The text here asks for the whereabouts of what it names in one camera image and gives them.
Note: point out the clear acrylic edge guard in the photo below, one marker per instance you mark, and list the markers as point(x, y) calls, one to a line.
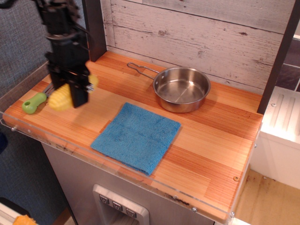
point(202, 170)

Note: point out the yellow plastic corn cob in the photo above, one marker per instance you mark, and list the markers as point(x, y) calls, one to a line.
point(61, 100)

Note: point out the white toy sink unit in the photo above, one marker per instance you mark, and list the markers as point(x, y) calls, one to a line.
point(277, 148)

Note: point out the green handled grey spatula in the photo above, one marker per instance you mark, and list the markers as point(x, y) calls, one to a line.
point(30, 106)

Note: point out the grey toy fridge cabinet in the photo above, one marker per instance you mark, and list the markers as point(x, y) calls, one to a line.
point(77, 179)

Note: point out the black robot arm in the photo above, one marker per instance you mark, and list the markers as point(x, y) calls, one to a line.
point(60, 18)

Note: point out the silver dispenser panel with buttons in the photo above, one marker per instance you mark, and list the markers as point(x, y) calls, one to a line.
point(115, 209)

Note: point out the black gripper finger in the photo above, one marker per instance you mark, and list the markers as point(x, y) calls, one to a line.
point(58, 78)
point(79, 95)

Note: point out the orange object bottom left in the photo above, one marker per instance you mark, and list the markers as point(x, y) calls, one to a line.
point(24, 220)

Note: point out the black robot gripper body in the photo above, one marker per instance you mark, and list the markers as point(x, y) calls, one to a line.
point(70, 54)

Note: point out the dark right shelf post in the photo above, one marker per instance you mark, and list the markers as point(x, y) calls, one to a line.
point(281, 55)

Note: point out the blue folded cloth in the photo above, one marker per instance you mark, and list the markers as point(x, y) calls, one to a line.
point(137, 138)

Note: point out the small steel saucepan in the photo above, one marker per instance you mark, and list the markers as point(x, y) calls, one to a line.
point(178, 89)

